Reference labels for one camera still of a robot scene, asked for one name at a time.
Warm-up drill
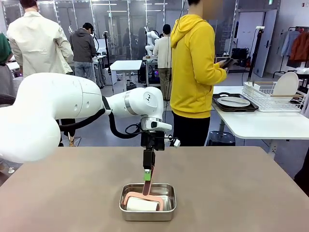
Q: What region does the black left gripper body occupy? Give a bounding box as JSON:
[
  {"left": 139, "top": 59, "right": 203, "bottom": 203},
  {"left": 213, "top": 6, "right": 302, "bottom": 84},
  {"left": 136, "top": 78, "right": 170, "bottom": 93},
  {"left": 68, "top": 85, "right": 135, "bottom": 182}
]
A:
[{"left": 140, "top": 131, "right": 166, "bottom": 152}]

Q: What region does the pink handled lint roller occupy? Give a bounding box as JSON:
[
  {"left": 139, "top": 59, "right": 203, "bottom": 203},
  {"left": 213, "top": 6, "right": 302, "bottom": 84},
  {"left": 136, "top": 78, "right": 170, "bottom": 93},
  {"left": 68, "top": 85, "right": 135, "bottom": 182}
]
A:
[{"left": 122, "top": 165, "right": 165, "bottom": 212}]

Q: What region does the dark brown serving tray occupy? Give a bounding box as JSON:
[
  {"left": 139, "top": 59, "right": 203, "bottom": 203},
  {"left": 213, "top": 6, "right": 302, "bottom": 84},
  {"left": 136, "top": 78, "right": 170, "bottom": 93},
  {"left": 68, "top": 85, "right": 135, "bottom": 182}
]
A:
[{"left": 211, "top": 92, "right": 259, "bottom": 113}]

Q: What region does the handheld device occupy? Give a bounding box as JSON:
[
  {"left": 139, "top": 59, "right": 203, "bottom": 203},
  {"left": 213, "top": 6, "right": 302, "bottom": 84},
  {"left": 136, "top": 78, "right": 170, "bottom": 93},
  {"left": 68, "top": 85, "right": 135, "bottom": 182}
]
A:
[{"left": 221, "top": 57, "right": 240, "bottom": 70}]

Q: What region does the yellow sleeved right forearm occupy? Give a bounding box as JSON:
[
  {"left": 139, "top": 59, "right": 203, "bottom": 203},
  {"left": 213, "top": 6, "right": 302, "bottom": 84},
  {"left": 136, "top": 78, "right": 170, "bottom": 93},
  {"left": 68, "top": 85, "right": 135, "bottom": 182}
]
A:
[{"left": 212, "top": 66, "right": 227, "bottom": 84}]

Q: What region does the stainless steel rectangular container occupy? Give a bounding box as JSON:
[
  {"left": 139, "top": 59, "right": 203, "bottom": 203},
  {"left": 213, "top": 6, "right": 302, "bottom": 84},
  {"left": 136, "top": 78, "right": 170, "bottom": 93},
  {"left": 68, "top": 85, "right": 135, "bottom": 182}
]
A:
[{"left": 119, "top": 183, "right": 177, "bottom": 222}]

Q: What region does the black round stool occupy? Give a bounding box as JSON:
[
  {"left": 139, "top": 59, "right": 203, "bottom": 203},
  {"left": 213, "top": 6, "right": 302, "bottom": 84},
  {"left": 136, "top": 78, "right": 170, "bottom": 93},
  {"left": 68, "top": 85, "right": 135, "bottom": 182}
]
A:
[{"left": 205, "top": 130, "right": 236, "bottom": 147}]

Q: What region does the white standing desk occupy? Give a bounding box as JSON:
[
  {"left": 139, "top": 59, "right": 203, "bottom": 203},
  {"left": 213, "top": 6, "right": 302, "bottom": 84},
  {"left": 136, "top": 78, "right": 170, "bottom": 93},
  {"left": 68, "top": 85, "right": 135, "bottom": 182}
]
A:
[{"left": 110, "top": 59, "right": 143, "bottom": 92}]

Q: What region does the person in cream sweater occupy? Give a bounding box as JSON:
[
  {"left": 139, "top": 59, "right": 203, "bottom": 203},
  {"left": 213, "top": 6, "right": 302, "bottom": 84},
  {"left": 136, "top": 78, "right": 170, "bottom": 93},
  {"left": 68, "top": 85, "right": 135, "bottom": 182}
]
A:
[{"left": 153, "top": 24, "right": 172, "bottom": 101}]

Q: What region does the person in yellow hoodie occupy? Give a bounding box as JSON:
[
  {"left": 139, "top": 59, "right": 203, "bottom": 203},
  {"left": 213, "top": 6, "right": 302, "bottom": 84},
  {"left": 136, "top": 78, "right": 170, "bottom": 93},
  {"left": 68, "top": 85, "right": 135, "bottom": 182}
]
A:
[{"left": 170, "top": 0, "right": 229, "bottom": 147}]

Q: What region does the white side table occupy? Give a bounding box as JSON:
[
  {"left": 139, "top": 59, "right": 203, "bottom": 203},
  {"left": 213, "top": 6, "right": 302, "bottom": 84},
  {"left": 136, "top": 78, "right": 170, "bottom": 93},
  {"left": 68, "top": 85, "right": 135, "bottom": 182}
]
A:
[{"left": 212, "top": 86, "right": 309, "bottom": 155}]

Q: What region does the person in grey hoodie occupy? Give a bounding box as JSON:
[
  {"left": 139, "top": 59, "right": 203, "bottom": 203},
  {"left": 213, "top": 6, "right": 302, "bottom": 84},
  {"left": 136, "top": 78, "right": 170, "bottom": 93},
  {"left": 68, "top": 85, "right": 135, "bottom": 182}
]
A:
[{"left": 69, "top": 22, "right": 97, "bottom": 84}]

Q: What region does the black bag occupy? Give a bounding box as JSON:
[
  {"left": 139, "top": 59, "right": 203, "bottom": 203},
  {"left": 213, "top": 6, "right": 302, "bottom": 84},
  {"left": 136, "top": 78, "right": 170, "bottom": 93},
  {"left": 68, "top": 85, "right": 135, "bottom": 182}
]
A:
[{"left": 231, "top": 47, "right": 249, "bottom": 67}]

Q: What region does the person in cream jacket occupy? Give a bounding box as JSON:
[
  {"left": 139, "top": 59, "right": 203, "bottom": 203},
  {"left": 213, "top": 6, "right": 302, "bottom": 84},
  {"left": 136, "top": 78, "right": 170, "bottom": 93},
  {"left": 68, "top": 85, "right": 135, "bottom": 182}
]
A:
[{"left": 6, "top": 0, "right": 77, "bottom": 147}]

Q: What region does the white door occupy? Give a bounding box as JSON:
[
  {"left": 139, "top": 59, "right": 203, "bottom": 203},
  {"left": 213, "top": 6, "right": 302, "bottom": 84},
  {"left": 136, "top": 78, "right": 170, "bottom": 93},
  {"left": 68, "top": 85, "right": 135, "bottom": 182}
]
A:
[{"left": 253, "top": 9, "right": 278, "bottom": 78}]

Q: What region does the black side table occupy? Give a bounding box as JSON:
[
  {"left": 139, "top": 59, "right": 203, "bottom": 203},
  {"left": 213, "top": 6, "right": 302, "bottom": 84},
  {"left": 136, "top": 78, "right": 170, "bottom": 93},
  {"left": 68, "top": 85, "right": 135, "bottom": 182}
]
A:
[{"left": 298, "top": 71, "right": 309, "bottom": 87}]

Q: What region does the light blue shirt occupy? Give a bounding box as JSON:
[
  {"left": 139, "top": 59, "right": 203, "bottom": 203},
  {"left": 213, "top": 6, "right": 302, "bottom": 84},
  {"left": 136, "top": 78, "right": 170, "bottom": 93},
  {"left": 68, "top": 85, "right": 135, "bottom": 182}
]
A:
[{"left": 277, "top": 30, "right": 300, "bottom": 58}]

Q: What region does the person in green top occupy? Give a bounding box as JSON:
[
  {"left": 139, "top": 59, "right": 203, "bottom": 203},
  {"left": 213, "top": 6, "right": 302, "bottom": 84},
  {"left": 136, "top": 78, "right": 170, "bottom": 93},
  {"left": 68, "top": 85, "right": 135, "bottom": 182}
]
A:
[{"left": 0, "top": 31, "right": 15, "bottom": 107}]

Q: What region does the orange jacket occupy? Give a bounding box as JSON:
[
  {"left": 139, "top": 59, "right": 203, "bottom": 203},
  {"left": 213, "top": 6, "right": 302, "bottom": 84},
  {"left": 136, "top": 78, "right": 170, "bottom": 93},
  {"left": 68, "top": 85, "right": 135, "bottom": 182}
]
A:
[{"left": 289, "top": 30, "right": 309, "bottom": 62}]

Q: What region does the black clothes rack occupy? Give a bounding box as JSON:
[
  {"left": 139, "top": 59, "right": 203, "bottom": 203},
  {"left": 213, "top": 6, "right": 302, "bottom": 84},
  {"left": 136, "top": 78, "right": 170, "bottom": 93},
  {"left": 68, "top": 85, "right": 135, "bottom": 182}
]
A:
[{"left": 277, "top": 26, "right": 309, "bottom": 73}]

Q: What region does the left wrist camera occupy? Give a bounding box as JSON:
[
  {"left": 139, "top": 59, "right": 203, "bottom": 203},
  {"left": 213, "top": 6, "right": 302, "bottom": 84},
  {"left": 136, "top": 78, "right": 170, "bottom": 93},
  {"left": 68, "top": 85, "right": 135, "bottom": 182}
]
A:
[{"left": 169, "top": 135, "right": 181, "bottom": 147}]

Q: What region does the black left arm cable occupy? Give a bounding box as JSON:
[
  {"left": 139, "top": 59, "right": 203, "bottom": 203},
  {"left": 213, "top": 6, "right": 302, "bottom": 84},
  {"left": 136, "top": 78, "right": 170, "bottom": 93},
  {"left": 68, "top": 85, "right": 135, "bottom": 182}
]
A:
[{"left": 59, "top": 108, "right": 143, "bottom": 140}]

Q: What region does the white wire dish rack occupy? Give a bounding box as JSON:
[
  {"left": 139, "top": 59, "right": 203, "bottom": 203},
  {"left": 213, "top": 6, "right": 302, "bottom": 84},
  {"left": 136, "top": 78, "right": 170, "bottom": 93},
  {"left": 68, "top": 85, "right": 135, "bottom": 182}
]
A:
[{"left": 242, "top": 81, "right": 308, "bottom": 112}]

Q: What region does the black camera tripod stand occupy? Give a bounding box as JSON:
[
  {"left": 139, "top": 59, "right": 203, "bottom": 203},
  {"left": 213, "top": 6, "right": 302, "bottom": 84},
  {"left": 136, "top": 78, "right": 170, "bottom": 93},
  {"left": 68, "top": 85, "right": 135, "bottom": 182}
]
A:
[{"left": 247, "top": 26, "right": 266, "bottom": 84}]

